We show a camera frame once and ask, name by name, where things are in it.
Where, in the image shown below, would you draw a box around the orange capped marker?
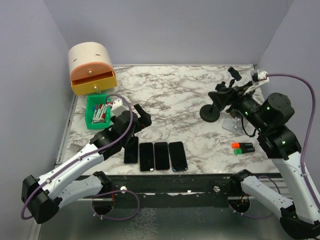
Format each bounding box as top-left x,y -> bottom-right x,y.
231,142 -> 253,149

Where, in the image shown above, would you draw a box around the black phone with white edge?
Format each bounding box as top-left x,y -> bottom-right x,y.
139,142 -> 155,172

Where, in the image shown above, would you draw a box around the beige and orange drawer box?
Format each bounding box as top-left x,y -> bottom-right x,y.
68,42 -> 118,96

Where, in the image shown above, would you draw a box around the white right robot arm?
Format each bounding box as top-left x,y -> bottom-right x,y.
208,82 -> 320,240

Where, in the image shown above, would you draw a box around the green capped marker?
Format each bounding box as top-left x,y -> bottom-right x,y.
233,147 -> 256,155

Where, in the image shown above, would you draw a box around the silver folding phone stand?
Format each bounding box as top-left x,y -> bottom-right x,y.
222,117 -> 244,136

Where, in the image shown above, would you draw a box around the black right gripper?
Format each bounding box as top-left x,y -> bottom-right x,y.
208,79 -> 268,132

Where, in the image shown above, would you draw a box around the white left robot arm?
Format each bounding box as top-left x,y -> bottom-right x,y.
20,104 -> 152,224

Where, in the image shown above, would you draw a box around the tall black phone stand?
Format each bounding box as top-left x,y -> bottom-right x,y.
199,81 -> 232,123

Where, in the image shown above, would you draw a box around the short black phone stand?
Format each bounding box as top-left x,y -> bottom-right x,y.
227,67 -> 242,82

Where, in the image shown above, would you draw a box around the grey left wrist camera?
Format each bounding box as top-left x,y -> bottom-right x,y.
111,98 -> 127,117

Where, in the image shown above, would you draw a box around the markers in green bin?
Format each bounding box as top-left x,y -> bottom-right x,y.
91,103 -> 106,124

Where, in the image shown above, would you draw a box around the green plastic bin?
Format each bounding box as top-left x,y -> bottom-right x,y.
84,94 -> 113,130

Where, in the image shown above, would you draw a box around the black phone with pink edge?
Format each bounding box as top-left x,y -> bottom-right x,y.
154,142 -> 170,171

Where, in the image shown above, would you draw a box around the black mounting rail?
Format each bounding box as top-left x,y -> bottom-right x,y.
109,173 -> 245,208

